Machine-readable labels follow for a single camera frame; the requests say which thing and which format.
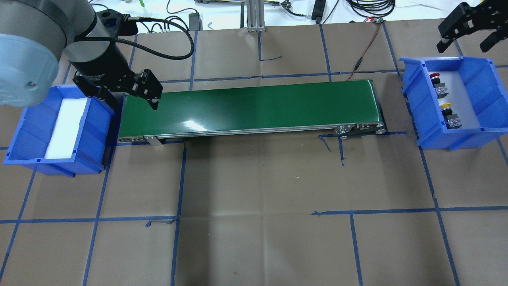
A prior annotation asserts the red push button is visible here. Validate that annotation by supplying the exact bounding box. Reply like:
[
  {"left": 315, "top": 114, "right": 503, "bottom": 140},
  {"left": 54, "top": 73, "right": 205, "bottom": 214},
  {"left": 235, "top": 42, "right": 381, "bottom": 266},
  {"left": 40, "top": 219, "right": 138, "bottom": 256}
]
[{"left": 429, "top": 72, "right": 449, "bottom": 99}]

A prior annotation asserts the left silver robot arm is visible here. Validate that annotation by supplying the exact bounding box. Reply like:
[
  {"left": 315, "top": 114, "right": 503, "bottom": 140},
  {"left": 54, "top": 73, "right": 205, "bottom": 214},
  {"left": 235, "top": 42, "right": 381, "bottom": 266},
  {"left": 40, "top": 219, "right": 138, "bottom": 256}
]
[{"left": 0, "top": 0, "right": 163, "bottom": 110}]

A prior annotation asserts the red black conveyor wire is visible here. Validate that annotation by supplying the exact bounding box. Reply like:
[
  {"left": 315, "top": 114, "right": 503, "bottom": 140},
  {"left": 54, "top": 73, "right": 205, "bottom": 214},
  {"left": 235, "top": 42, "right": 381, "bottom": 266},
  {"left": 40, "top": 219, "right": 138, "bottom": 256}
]
[{"left": 346, "top": 18, "right": 385, "bottom": 81}]

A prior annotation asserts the green conveyor belt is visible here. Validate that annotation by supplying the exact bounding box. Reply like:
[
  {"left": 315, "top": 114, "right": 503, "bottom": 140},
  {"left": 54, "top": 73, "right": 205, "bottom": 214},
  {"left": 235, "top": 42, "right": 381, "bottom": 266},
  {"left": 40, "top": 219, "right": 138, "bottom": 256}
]
[{"left": 118, "top": 80, "right": 388, "bottom": 144}]

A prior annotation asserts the blue bin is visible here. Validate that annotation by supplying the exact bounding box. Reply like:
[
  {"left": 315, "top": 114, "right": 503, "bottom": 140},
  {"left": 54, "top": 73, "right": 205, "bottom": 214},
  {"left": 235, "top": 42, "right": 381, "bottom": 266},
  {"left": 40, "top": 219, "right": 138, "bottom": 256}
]
[
  {"left": 400, "top": 56, "right": 508, "bottom": 151},
  {"left": 3, "top": 85, "right": 115, "bottom": 177}
]

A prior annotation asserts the coiled black cable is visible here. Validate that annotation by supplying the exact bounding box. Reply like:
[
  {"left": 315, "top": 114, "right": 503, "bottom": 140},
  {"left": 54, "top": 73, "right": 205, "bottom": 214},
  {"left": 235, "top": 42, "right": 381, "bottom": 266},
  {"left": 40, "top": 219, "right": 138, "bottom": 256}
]
[{"left": 346, "top": 0, "right": 396, "bottom": 18}]

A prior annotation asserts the yellow push button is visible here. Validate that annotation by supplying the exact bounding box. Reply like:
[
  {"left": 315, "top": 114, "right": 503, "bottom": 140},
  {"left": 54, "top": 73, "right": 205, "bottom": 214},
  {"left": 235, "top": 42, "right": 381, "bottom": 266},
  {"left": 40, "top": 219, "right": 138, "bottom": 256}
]
[{"left": 440, "top": 103, "right": 462, "bottom": 129}]

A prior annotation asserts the aluminium frame post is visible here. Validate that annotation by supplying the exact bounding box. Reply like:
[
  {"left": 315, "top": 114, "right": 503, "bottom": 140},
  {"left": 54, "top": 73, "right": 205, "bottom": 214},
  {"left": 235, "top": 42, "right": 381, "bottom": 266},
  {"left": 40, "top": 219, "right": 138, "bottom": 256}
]
[{"left": 246, "top": 0, "right": 266, "bottom": 32}]

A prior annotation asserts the white foam pad bin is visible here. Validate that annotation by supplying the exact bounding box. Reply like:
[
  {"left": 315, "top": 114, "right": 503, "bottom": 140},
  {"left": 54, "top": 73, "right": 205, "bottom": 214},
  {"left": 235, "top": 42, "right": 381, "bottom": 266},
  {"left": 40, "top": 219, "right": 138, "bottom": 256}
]
[
  {"left": 430, "top": 71, "right": 480, "bottom": 129},
  {"left": 44, "top": 97, "right": 89, "bottom": 159}
]

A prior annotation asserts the black power adapter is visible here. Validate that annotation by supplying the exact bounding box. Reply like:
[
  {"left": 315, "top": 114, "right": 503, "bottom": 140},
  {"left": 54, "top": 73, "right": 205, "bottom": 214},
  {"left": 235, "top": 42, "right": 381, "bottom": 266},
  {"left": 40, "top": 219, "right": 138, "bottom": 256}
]
[{"left": 188, "top": 12, "right": 203, "bottom": 31}]

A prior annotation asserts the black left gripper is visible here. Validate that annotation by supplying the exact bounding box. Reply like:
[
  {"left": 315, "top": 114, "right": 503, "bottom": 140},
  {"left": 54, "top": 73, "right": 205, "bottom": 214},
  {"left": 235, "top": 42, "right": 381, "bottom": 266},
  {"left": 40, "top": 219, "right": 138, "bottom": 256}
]
[{"left": 72, "top": 42, "right": 163, "bottom": 116}]

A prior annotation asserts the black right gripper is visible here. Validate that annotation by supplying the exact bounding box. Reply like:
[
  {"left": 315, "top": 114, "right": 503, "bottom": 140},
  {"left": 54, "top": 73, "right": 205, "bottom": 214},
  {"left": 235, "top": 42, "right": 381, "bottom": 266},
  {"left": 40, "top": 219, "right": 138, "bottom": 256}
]
[{"left": 437, "top": 0, "right": 508, "bottom": 54}]

